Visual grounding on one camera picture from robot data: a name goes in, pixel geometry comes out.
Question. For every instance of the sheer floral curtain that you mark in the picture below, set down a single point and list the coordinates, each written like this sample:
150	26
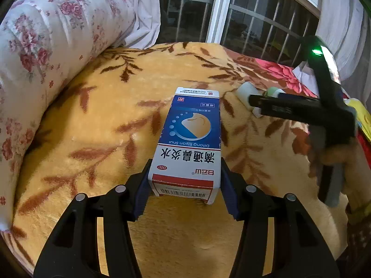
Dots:
342	34
145	11

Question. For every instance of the white round jar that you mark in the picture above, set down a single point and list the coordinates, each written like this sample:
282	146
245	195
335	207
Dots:
246	92

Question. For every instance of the pale green white bottle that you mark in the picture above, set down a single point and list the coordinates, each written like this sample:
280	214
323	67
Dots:
274	91

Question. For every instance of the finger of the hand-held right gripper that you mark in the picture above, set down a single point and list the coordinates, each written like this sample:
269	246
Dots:
284	100
289	113

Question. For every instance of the yellow printed pillow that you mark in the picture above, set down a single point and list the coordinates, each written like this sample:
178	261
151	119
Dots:
358	113

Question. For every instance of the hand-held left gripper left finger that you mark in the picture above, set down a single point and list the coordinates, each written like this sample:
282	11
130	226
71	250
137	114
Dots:
142	197

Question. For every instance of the red blanket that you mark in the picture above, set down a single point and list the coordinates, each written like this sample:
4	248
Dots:
365	150

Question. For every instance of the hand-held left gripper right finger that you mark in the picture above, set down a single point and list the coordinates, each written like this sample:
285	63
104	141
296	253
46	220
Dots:
232	199

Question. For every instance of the person's right hand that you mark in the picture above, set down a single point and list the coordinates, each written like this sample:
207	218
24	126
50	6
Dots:
352	165

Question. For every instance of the yellow floral plush blanket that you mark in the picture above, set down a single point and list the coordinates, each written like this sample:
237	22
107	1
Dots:
101	121

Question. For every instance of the blue white medicine box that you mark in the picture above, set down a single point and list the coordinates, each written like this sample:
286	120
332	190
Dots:
185	139

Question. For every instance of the rolled floral quilt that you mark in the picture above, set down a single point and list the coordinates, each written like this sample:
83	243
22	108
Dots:
43	49

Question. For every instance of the white framed barred window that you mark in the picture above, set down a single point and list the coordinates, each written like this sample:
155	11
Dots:
220	11

